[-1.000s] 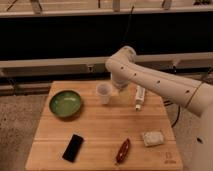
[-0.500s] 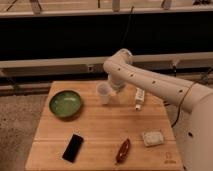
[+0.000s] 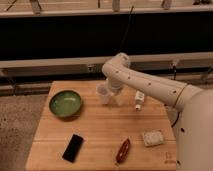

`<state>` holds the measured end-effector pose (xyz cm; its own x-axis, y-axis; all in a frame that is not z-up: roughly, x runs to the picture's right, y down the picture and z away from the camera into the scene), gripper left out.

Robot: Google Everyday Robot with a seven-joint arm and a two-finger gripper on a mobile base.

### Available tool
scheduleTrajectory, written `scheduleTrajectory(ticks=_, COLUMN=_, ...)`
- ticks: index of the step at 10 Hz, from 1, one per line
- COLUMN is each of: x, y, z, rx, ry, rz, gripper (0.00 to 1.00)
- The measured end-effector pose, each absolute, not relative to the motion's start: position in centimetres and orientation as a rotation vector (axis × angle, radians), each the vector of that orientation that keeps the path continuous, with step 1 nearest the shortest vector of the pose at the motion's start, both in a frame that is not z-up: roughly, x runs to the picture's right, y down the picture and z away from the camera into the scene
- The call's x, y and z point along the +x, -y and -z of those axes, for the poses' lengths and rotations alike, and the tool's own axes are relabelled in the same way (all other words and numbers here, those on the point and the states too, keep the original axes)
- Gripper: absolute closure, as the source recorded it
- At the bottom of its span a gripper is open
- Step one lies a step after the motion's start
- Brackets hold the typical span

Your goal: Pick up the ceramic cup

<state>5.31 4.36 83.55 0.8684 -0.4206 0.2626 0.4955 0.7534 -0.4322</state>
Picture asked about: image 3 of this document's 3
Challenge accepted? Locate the white tube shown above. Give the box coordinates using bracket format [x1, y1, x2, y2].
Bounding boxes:
[135, 91, 145, 110]

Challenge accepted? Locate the translucent white cup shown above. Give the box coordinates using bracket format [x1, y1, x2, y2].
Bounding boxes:
[96, 87, 112, 105]

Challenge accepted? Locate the black smartphone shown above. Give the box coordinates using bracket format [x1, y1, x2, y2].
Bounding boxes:
[62, 134, 84, 162]

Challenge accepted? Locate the white square sponge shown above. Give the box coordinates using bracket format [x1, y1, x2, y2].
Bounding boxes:
[142, 130, 164, 147]

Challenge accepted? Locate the wooden board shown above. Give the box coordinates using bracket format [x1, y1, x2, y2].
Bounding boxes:
[26, 81, 176, 171]

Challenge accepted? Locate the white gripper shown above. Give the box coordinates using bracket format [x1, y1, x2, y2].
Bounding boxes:
[97, 78, 123, 106]

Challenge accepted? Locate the black hanging cable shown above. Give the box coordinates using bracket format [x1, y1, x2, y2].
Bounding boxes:
[118, 4, 135, 54]

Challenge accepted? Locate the dark red oblong object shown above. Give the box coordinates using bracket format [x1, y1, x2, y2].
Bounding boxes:
[116, 138, 130, 163]

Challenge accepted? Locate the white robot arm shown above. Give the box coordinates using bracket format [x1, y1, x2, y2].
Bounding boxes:
[102, 53, 213, 171]

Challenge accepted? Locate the green ceramic bowl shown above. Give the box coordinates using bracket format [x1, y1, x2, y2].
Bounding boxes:
[49, 90, 82, 118]

